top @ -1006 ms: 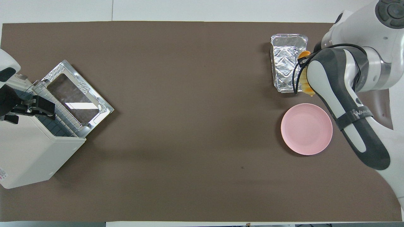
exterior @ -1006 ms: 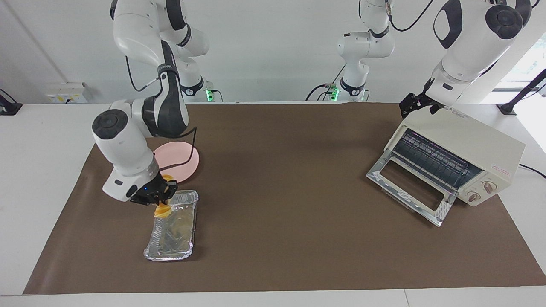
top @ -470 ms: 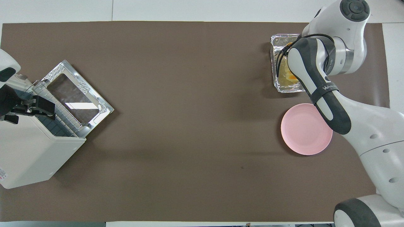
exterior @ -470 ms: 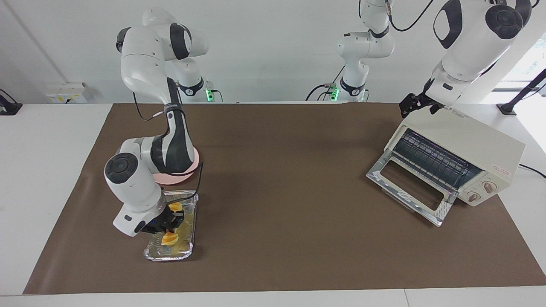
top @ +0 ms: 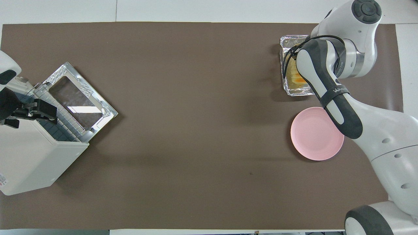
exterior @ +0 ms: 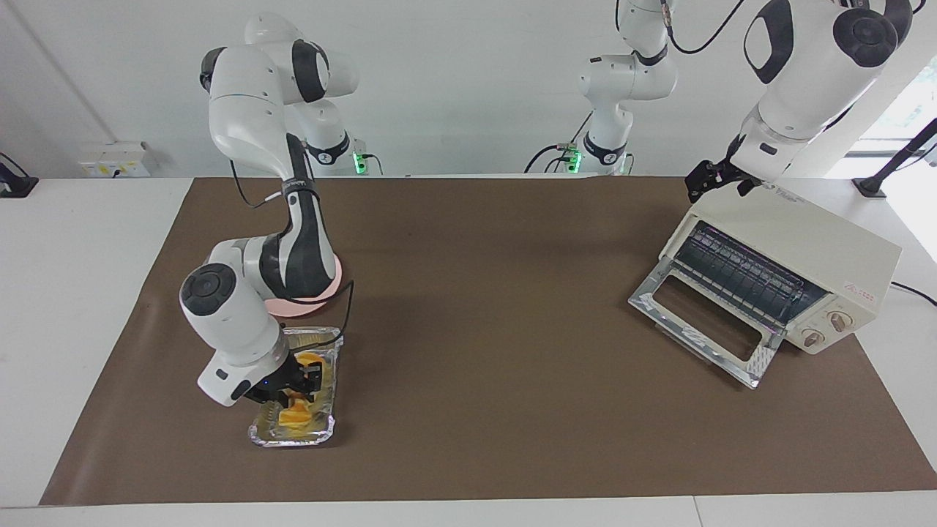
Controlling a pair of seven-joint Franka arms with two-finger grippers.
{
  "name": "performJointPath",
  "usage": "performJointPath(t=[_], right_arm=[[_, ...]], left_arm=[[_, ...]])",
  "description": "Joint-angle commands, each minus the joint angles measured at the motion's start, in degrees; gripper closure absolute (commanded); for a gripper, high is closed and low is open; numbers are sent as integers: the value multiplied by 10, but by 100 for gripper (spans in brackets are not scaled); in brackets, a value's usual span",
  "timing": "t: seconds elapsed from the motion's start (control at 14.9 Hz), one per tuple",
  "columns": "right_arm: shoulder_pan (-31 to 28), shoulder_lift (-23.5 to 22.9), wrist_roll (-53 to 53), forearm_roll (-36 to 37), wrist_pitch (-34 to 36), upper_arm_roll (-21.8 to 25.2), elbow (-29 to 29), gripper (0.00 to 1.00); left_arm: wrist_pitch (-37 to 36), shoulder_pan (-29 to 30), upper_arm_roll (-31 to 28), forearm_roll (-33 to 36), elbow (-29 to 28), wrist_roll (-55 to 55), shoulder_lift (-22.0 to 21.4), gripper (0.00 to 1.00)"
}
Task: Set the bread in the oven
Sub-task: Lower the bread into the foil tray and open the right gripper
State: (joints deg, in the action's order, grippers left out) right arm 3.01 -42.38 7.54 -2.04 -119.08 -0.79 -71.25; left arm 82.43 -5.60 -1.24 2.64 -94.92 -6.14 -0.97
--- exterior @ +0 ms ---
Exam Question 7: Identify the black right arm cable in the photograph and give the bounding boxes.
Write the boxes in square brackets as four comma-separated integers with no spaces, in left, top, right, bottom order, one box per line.
[229,157,356,339]

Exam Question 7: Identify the black camera stand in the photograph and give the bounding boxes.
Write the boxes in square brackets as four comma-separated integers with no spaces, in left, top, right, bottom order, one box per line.
[853,119,937,198]

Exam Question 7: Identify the aluminium foil tray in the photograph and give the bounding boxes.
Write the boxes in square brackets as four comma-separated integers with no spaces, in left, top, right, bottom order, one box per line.
[247,326,345,449]

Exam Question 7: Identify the brown table mat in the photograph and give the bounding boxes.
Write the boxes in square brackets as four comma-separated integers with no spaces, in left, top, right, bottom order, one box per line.
[39,176,937,506]

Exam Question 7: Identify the white wall socket box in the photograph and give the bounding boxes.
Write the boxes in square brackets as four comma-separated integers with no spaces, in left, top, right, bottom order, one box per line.
[77,141,152,179]

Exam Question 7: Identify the sliced yellow bread loaf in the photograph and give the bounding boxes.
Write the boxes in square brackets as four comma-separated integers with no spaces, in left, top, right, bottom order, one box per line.
[278,351,332,430]

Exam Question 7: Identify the black oven power cable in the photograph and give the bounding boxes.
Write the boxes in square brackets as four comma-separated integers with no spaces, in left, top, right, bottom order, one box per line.
[889,282,937,307]

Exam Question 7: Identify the metal oven wire rack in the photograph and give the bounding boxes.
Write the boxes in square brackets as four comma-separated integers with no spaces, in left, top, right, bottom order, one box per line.
[672,222,828,326]

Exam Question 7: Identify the black left base cable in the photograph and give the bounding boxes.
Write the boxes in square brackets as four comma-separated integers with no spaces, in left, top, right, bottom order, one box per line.
[523,110,594,174]

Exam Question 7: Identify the black table clamp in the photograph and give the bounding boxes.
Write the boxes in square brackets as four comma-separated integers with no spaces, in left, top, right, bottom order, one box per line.
[0,152,39,198]

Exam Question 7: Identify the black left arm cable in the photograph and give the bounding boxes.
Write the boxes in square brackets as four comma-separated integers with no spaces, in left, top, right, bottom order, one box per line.
[615,0,747,56]

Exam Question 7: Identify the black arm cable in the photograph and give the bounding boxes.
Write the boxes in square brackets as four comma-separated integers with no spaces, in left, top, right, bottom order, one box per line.
[229,157,356,339]
[615,0,747,56]

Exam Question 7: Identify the glass oven door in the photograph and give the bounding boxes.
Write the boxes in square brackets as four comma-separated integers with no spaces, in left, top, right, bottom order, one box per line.
[628,256,785,389]

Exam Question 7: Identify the pink round plate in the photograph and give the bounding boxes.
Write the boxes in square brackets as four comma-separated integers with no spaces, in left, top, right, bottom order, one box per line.
[262,256,346,319]

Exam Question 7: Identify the cream toaster oven body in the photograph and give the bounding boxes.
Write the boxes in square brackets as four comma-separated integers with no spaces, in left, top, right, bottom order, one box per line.
[659,179,903,356]

